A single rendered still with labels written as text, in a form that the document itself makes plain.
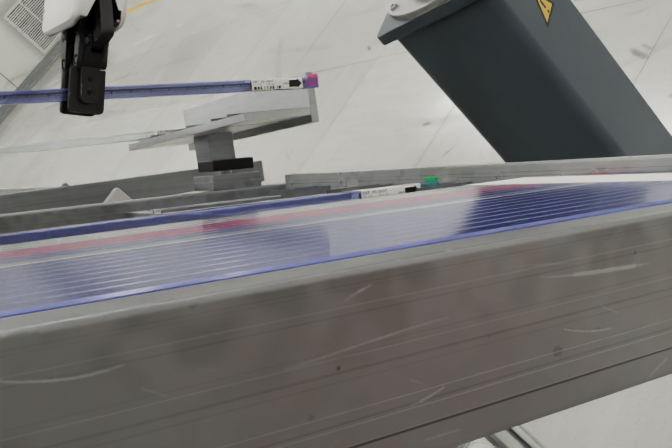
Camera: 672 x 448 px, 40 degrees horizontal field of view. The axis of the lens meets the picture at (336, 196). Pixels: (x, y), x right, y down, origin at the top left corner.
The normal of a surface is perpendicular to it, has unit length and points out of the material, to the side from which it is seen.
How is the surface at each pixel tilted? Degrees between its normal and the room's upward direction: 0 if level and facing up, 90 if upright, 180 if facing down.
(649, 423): 0
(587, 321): 90
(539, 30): 90
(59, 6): 35
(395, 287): 90
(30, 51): 90
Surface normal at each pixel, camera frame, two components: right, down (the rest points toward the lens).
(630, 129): 0.70, -0.26
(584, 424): -0.65, -0.63
